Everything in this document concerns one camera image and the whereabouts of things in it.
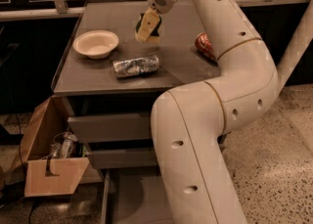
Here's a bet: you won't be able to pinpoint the green yellow sponge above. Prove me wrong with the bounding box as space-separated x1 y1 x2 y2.
134 12 163 45

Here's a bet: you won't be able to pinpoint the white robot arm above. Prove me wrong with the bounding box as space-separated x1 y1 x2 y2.
148 0 278 224

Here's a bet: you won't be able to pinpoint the grey drawer cabinet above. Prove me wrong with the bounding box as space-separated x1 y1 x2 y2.
51 0 226 172

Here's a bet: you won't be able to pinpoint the grey top drawer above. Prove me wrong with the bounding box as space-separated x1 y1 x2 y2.
67 112 151 143

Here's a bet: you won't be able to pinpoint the grey drawer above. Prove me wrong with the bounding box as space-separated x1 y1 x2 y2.
87 148 157 169
67 112 151 143
100 166 174 224

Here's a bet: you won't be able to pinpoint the grey middle drawer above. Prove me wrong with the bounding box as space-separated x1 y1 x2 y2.
87 148 157 169

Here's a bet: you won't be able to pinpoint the grey bottom drawer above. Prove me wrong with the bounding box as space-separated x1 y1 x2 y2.
100 166 174 224

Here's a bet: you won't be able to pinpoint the silver blue crushed can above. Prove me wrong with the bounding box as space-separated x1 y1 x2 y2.
112 55 159 78

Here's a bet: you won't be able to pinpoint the red cola can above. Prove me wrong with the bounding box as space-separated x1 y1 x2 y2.
195 32 217 62

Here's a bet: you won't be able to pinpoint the white paper bowl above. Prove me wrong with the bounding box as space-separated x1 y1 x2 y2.
72 30 119 60

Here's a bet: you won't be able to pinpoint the clear plastic bottles in box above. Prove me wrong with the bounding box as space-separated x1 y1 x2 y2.
50 132 77 158

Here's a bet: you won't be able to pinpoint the white diagonal pole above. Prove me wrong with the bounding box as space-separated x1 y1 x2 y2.
277 0 313 92

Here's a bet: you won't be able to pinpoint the brown cardboard box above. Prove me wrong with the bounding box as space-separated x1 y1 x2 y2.
5 97 102 198

